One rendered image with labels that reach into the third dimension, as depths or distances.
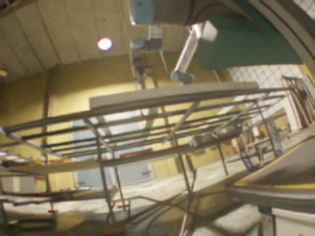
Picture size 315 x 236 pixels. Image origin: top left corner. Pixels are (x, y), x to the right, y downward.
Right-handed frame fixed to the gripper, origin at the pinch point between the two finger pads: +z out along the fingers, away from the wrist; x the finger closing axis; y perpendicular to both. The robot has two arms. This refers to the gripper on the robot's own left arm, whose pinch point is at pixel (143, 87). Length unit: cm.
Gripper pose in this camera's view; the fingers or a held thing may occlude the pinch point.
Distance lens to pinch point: 97.5
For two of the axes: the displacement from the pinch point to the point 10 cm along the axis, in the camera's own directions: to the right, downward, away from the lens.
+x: 1.5, -3.8, -9.1
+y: -9.6, 1.6, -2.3
